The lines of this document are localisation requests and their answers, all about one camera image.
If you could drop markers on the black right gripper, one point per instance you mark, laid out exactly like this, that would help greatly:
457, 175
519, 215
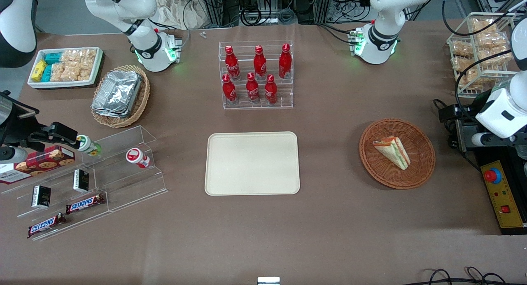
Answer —
25, 137

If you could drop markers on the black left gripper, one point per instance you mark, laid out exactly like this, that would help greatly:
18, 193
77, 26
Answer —
449, 112

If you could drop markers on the triangular sandwich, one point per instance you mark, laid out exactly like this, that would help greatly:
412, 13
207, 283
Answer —
393, 151

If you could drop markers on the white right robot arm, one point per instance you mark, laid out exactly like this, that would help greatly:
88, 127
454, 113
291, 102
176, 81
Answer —
144, 5

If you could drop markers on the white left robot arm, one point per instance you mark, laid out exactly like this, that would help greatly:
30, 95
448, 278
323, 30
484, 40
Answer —
383, 13

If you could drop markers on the round brown wicker basket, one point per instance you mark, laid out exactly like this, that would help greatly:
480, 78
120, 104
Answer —
420, 161

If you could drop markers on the white rectangular snack tray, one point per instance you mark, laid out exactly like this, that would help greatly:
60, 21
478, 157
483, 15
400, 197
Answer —
61, 84

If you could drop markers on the oval light wicker basket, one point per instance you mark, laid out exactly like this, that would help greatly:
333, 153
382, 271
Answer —
142, 99

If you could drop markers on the cream plastic tray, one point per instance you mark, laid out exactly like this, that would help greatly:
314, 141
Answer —
252, 163

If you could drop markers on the green capped yogurt bottle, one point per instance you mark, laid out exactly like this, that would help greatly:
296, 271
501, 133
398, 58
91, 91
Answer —
87, 144

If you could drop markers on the red tartan cookie box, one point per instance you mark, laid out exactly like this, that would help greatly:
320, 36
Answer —
45, 160

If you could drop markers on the small black box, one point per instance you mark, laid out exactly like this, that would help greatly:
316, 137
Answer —
41, 196
81, 181

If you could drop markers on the bagged fried snack pack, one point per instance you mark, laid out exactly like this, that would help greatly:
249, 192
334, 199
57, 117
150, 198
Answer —
483, 26
463, 49
492, 40
461, 64
473, 76
494, 56

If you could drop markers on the aluminium foil container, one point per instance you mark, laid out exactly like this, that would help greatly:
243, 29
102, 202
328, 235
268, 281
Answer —
118, 91
109, 114

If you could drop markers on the black countertop appliance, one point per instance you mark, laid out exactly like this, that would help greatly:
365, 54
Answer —
490, 155

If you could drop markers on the Snickers chocolate bar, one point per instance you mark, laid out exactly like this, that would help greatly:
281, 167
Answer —
84, 203
45, 225

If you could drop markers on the clear acrylic step shelf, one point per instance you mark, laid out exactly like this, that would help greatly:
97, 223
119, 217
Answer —
123, 182

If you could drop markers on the red capped yogurt bottle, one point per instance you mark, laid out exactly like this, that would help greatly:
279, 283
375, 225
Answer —
137, 157

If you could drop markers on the clear rice cracker pack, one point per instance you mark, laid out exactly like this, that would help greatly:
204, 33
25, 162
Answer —
71, 55
88, 55
57, 72
85, 71
71, 72

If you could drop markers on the teal snack packet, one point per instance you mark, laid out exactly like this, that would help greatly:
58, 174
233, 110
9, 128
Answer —
52, 57
46, 73

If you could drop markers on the yellow snack packet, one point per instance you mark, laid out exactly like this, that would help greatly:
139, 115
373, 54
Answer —
39, 70

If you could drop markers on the yellow emergency stop box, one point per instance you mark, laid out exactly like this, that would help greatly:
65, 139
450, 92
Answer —
504, 194

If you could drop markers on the red cola bottle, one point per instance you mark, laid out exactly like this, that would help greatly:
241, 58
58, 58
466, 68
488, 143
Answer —
229, 91
252, 90
232, 65
259, 64
285, 63
270, 91

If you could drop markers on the beige crumpled cloth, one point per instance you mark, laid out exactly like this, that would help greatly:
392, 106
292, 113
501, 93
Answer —
173, 13

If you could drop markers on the clear acrylic bottle rack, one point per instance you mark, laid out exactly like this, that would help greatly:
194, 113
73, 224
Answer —
247, 50

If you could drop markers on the small silver metal block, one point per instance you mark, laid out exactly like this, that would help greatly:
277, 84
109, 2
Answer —
268, 281

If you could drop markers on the aluminium frame post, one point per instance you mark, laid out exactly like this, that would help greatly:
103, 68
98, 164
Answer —
216, 7

